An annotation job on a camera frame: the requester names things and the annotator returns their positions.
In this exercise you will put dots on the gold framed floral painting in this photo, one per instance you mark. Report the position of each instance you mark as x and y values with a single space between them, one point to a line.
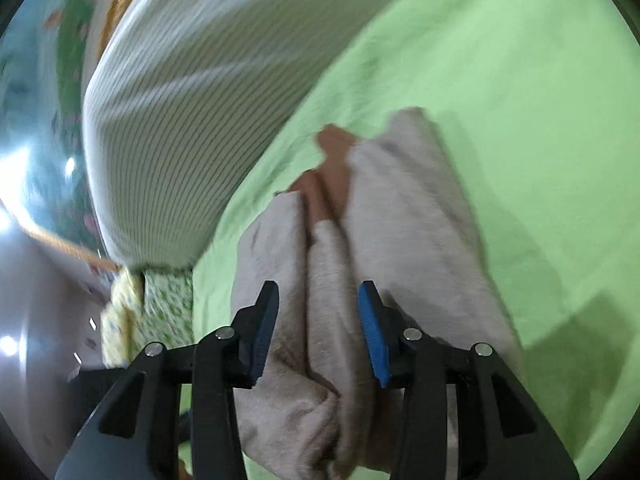
65 60

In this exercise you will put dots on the beige knit sweater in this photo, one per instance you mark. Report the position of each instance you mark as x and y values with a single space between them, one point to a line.
400 210

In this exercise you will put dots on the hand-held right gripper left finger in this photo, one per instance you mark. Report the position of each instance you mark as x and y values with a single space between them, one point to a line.
261 340

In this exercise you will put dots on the yellow printed blanket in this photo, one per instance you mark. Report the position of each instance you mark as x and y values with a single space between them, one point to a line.
122 315

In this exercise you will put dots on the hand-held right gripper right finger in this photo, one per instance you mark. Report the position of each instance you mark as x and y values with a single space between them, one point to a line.
375 340

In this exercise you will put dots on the light green bed sheet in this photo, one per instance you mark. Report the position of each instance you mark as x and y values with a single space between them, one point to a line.
525 110

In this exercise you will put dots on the large striped white pillow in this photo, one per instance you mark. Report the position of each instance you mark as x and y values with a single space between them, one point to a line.
200 110

